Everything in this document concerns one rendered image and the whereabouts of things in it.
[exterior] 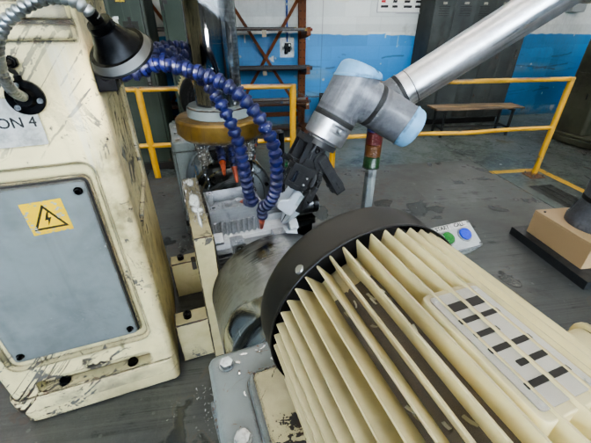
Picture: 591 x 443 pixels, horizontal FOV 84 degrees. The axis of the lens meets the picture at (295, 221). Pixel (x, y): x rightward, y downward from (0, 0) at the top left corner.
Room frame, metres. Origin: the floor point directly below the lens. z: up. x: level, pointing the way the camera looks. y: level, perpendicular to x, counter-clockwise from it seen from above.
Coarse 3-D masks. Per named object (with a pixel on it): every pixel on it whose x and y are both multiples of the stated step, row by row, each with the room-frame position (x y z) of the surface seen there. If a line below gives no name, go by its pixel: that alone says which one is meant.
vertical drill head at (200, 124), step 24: (192, 0) 0.65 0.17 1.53; (216, 0) 0.65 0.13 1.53; (192, 24) 0.65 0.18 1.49; (216, 24) 0.65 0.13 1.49; (192, 48) 0.65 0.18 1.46; (216, 48) 0.65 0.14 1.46; (216, 72) 0.64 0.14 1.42; (192, 120) 0.64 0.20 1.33; (216, 120) 0.62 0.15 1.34; (240, 120) 0.64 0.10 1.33; (216, 144) 0.61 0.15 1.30
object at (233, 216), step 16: (208, 192) 0.71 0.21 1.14; (224, 192) 0.73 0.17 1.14; (240, 192) 0.74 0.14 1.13; (208, 208) 0.63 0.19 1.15; (224, 208) 0.63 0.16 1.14; (240, 208) 0.65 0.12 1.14; (256, 208) 0.66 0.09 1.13; (224, 224) 0.63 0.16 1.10; (240, 224) 0.65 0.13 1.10; (256, 224) 0.66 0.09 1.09
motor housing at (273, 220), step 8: (272, 208) 0.70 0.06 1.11; (272, 216) 0.69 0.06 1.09; (280, 216) 0.69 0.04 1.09; (264, 224) 0.67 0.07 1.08; (272, 224) 0.67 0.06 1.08; (280, 224) 0.68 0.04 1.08; (240, 232) 0.64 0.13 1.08; (248, 232) 0.65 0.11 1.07; (256, 232) 0.65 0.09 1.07; (264, 232) 0.65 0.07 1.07; (288, 232) 0.67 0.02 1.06; (296, 232) 0.67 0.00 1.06; (224, 240) 0.62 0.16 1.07; (248, 240) 0.63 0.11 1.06; (216, 248) 0.61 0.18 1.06; (224, 248) 0.61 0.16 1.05; (240, 248) 0.61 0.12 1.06; (224, 256) 0.60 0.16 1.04
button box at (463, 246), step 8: (448, 224) 0.67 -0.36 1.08; (456, 224) 0.67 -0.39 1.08; (464, 224) 0.68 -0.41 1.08; (440, 232) 0.65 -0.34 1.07; (456, 232) 0.65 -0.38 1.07; (472, 232) 0.66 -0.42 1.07; (456, 240) 0.63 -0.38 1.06; (464, 240) 0.63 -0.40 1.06; (472, 240) 0.64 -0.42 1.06; (456, 248) 0.62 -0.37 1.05; (464, 248) 0.62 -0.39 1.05; (472, 248) 0.63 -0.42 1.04
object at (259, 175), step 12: (216, 156) 0.92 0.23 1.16; (228, 156) 0.91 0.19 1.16; (192, 168) 0.95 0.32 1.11; (216, 168) 0.89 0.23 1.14; (228, 168) 0.89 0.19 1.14; (204, 180) 0.87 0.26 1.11; (216, 180) 0.88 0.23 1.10; (228, 180) 0.89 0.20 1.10; (264, 180) 0.93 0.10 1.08; (264, 192) 0.93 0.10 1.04
